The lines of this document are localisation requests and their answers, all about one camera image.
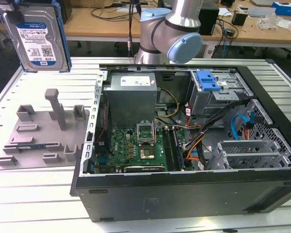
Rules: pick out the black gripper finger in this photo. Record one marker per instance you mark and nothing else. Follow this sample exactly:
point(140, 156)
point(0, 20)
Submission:
point(15, 17)

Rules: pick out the hard disk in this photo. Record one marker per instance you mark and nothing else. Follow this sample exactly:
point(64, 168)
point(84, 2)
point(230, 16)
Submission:
point(38, 36)

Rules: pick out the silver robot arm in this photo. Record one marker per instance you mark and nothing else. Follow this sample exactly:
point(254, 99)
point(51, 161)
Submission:
point(157, 36)

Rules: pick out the large black box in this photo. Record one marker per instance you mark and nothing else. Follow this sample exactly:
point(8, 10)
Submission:
point(67, 11)

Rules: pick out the wooden desk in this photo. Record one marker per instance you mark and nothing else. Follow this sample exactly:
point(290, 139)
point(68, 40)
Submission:
point(99, 26)
point(257, 35)

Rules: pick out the grey parts rack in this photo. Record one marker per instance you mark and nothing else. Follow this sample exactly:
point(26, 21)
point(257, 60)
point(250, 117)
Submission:
point(43, 138)

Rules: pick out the RAM stick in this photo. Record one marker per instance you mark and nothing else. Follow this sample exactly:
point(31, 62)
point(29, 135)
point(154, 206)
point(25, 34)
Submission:
point(31, 147)

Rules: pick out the grey power supply unit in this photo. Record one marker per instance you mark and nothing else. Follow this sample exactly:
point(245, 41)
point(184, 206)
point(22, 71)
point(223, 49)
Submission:
point(128, 104)

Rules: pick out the green motherboard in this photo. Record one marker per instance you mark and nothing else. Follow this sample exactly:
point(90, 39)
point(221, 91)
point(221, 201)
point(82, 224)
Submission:
point(121, 145)

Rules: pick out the thin locking lever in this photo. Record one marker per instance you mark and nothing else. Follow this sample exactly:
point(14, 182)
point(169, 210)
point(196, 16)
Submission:
point(155, 132)

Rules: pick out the CPU socket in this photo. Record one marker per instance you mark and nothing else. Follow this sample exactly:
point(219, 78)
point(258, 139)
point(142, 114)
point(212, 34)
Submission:
point(147, 153)

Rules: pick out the black computer tower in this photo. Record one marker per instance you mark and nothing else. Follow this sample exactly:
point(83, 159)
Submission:
point(208, 21)

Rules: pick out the black graphics card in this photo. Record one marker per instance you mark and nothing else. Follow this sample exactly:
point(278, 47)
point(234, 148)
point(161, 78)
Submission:
point(145, 169)

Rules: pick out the blue plastic drive latch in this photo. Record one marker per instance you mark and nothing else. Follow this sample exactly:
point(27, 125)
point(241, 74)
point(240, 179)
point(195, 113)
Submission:
point(206, 81)

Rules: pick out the grey metal drive cage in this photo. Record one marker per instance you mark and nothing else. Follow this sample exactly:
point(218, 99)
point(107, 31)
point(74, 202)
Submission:
point(208, 104)

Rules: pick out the small black box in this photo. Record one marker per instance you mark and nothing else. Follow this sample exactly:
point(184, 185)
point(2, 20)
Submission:
point(240, 18)

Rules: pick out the flat grey device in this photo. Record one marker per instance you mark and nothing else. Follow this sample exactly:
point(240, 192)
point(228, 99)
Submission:
point(259, 11)

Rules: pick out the black PC case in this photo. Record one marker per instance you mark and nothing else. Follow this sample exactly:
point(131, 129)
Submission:
point(184, 201)

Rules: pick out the clear plastic bags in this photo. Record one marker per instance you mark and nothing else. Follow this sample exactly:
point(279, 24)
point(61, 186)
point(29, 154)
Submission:
point(269, 21)

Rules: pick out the blue cardboard box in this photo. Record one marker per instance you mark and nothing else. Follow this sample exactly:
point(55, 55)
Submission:
point(286, 8)

